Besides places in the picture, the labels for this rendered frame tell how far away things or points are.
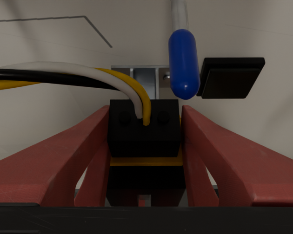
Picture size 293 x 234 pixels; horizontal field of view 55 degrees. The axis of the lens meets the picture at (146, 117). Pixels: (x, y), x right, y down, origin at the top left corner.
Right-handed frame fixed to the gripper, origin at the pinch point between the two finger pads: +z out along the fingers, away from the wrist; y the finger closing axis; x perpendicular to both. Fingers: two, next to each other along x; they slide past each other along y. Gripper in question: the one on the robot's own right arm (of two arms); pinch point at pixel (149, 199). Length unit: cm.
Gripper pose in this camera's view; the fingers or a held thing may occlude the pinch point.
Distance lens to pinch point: 27.7
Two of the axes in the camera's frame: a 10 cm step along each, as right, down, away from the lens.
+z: 0.1, -7.9, 6.1
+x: 0.0, 6.1, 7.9
